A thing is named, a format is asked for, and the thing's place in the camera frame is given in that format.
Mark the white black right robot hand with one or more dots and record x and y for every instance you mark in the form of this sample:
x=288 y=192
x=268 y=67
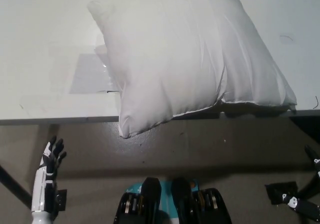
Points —
x=305 y=207

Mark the black diagonal table leg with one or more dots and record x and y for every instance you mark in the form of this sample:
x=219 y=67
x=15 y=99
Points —
x=308 y=187
x=12 y=181

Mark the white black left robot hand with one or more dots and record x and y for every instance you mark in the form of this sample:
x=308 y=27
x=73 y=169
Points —
x=42 y=184

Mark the black table foot plate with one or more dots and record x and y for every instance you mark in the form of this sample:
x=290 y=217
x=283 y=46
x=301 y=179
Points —
x=62 y=199
x=275 y=191

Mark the white square pillow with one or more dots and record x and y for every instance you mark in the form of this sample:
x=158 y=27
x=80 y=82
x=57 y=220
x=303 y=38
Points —
x=170 y=59

